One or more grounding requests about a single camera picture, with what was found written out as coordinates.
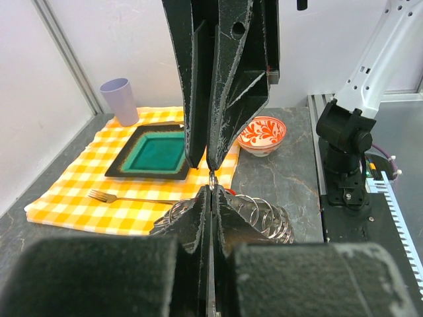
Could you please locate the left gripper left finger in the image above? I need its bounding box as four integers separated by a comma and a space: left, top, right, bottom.
1, 186, 211, 316

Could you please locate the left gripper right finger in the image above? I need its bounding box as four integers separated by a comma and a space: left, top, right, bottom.
211, 186, 420, 316

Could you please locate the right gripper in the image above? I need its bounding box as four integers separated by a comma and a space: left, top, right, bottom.
162, 0, 280, 170

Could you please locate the keyring chain with blue tag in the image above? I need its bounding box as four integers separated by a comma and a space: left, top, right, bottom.
150, 171, 295, 244

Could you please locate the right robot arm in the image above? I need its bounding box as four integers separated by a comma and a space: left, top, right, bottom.
163, 1, 422, 196

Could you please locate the gold fork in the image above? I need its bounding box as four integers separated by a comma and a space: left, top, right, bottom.
88, 190, 177, 205

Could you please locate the lilac cup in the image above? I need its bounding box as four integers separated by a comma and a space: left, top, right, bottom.
100, 78, 139, 127

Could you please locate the green square plate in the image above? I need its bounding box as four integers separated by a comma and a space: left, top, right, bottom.
105, 123, 190, 180

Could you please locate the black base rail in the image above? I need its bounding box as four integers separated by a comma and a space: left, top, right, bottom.
319, 147, 422, 304

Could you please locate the slotted cable duct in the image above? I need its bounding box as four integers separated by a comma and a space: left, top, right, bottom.
365, 170, 423, 295

